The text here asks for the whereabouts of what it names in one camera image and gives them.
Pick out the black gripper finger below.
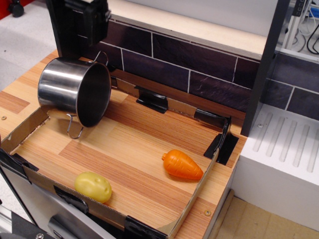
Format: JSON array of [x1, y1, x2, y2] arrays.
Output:
[[64, 0, 112, 47]]

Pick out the stainless steel pot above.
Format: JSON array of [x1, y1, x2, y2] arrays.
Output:
[[37, 57, 112, 139]]

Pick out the cardboard fence with black tape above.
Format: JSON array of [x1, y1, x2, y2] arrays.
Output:
[[0, 78, 245, 239]]

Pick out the black caster wheel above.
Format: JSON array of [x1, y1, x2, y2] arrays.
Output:
[[8, 0, 24, 17]]

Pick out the light wooden shelf board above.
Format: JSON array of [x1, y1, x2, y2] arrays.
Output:
[[108, 0, 267, 60]]

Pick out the orange plastic carrot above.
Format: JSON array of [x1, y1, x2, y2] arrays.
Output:
[[162, 149, 204, 180]]

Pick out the yellow plastic potato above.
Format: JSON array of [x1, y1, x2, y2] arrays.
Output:
[[74, 172, 112, 204]]

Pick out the white ribbed drainboard sink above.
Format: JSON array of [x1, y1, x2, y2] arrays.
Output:
[[231, 105, 319, 230]]

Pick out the dark right shelf post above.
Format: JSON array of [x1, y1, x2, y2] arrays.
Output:
[[241, 0, 292, 136]]

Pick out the cables in background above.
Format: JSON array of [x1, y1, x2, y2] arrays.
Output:
[[295, 0, 319, 54]]

